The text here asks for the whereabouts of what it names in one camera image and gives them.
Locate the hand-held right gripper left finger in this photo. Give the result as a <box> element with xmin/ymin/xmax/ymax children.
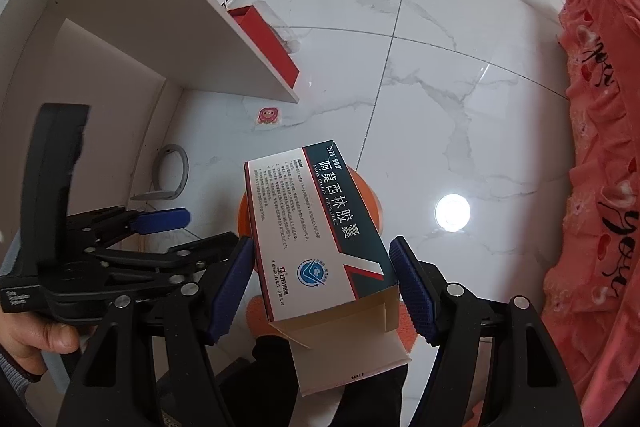
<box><xmin>55</xmin><ymin>237</ymin><xmax>256</xmax><ymax>427</ymax></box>

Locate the pink printed bedspread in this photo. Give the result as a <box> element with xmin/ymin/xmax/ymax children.
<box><xmin>542</xmin><ymin>0</ymin><xmax>640</xmax><ymax>408</ymax></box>

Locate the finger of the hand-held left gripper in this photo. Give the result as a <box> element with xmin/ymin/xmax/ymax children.
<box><xmin>67</xmin><ymin>206</ymin><xmax>192</xmax><ymax>248</ymax></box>
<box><xmin>95</xmin><ymin>232</ymin><xmax>240</xmax><ymax>293</ymax></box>

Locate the dark cloth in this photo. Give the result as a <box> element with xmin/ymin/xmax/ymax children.
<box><xmin>210</xmin><ymin>332</ymin><xmax>411</xmax><ymax>427</ymax></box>

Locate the person's left hand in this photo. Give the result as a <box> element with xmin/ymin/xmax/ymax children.
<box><xmin>0</xmin><ymin>311</ymin><xmax>81</xmax><ymax>378</ymax></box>

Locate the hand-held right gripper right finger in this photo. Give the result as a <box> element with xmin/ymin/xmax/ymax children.
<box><xmin>389</xmin><ymin>235</ymin><xmax>571</xmax><ymax>427</ymax></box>

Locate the grey plastic ring lid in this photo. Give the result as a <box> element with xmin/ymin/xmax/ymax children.
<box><xmin>131</xmin><ymin>143</ymin><xmax>190</xmax><ymax>202</ymax></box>

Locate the white and teal medicine box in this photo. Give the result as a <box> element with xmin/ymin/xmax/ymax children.
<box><xmin>244</xmin><ymin>139</ymin><xmax>413</xmax><ymax>398</ymax></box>

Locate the red gift box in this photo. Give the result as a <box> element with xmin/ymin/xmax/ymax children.
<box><xmin>227</xmin><ymin>5</ymin><xmax>300</xmax><ymax>92</ymax></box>

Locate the pink cartoon floor sticker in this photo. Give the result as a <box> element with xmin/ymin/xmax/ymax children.
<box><xmin>254</xmin><ymin>105</ymin><xmax>285</xmax><ymax>128</ymax></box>

